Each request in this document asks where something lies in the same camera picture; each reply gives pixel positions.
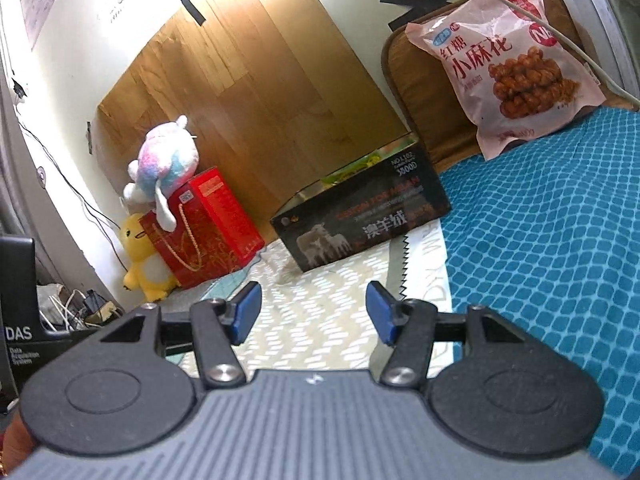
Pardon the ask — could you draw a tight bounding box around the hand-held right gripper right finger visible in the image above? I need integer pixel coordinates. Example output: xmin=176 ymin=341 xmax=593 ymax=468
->
xmin=365 ymin=281 xmax=527 ymax=391

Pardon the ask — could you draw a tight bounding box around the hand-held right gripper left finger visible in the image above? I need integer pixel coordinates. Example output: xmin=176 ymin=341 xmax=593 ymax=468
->
xmin=100 ymin=281 xmax=263 ymax=391

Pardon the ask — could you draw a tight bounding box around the black cardboard box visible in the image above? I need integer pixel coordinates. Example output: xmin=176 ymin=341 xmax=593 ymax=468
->
xmin=269 ymin=132 xmax=453 ymax=274

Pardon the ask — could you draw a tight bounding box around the person's left hand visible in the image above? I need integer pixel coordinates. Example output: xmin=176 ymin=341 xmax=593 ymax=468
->
xmin=0 ymin=417 xmax=32 ymax=479

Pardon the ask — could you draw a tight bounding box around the white patterned mat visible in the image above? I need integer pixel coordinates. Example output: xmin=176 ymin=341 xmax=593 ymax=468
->
xmin=164 ymin=217 xmax=454 ymax=377

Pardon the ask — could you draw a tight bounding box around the red gift bag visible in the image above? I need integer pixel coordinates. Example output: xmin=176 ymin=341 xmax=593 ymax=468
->
xmin=138 ymin=165 xmax=266 ymax=290

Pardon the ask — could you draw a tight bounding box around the yellow duck plush toy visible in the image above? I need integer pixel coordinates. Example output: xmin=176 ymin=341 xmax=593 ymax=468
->
xmin=118 ymin=212 xmax=181 ymax=304

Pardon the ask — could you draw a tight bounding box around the green snack packet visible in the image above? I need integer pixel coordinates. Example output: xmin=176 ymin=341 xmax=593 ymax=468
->
xmin=321 ymin=152 xmax=397 ymax=187

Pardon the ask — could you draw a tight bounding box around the teal patterned blanket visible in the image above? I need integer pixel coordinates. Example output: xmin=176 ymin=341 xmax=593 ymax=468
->
xmin=437 ymin=107 xmax=640 ymax=477

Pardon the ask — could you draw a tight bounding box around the pink and blue plush toy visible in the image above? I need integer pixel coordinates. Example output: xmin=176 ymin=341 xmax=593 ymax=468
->
xmin=122 ymin=114 xmax=197 ymax=234

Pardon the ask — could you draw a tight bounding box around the wooden board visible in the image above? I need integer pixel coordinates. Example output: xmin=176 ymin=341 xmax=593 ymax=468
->
xmin=94 ymin=0 xmax=417 ymax=247

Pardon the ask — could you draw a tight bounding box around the pink snack bag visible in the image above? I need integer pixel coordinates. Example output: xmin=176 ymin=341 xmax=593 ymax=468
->
xmin=403 ymin=0 xmax=607 ymax=162

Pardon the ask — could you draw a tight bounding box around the tangle of cables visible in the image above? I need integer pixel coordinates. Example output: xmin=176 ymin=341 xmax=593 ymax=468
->
xmin=37 ymin=282 xmax=126 ymax=334

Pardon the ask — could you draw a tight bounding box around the wall poster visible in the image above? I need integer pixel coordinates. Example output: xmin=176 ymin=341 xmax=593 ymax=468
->
xmin=0 ymin=0 xmax=79 ymax=52

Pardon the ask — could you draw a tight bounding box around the white cable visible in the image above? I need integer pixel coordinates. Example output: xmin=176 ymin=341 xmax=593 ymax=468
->
xmin=429 ymin=0 xmax=640 ymax=112

